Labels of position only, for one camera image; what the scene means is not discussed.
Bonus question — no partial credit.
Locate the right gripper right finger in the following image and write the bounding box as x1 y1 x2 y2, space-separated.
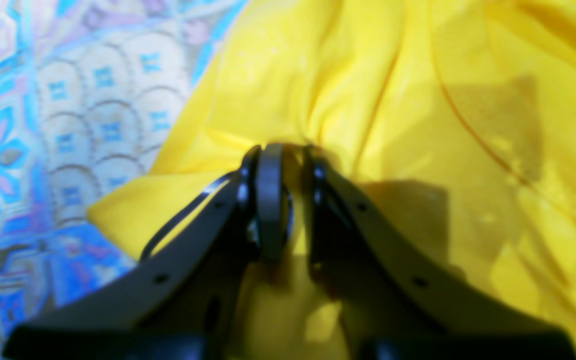
302 145 576 360

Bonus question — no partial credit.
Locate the yellow T-shirt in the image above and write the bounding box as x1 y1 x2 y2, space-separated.
87 0 576 344

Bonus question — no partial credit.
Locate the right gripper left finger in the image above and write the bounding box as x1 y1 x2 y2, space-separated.
3 144 290 360

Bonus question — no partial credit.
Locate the patterned tile tablecloth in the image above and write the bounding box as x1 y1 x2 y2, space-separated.
0 0 246 358

